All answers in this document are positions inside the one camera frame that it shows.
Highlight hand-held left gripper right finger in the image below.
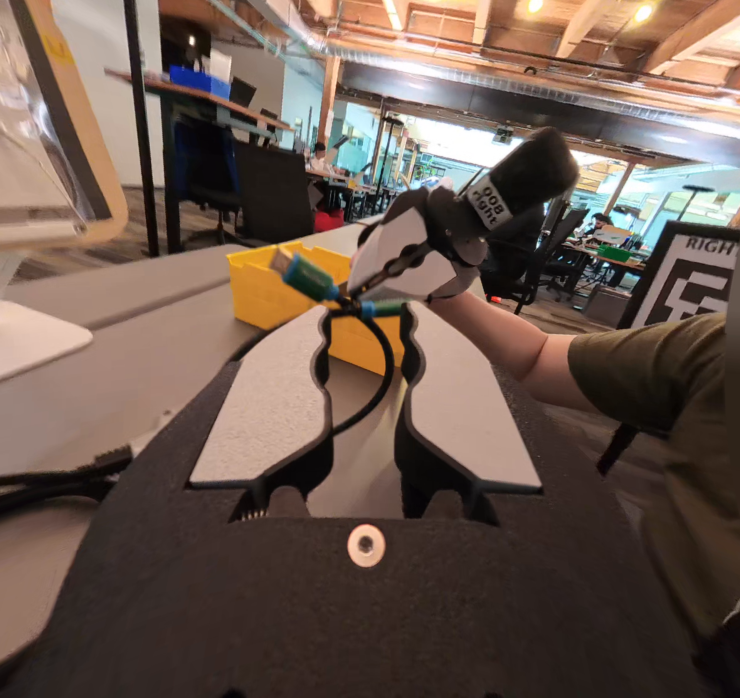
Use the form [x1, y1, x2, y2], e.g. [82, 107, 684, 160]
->
[394, 303, 544, 494]

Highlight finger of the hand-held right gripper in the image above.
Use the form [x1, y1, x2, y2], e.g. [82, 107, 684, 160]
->
[353, 243, 459, 305]
[346, 208, 430, 295]

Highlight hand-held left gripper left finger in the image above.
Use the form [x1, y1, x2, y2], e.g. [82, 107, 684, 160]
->
[190, 304, 336, 491]

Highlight black hdmi cable teal plugs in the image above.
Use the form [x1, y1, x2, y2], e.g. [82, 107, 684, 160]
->
[231, 246, 412, 439]

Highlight person's right forearm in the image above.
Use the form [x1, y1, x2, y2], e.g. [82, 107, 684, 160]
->
[428, 290, 586, 417]

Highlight black office chair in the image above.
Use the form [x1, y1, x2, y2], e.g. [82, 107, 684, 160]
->
[481, 201, 558, 315]

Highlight yellow plastic bin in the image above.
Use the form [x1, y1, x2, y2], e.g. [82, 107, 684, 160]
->
[227, 238, 407, 376]

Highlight black high-back chair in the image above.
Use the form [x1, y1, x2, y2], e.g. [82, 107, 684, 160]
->
[234, 142, 316, 243]

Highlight black white tag sign board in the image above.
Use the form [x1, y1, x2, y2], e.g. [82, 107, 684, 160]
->
[617, 220, 740, 330]

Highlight raised wooden desk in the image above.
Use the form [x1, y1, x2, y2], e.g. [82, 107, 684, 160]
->
[104, 68, 297, 255]

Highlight person's olive shirt torso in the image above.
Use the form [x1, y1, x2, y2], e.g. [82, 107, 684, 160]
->
[568, 312, 740, 653]

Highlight blue storage bin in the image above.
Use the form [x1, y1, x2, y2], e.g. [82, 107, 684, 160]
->
[169, 64, 232, 100]

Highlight black vertical pole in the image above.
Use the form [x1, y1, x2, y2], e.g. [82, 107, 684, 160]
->
[118, 0, 161, 258]

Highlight large monitor white stand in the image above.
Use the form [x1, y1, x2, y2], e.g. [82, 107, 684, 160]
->
[0, 0, 129, 382]

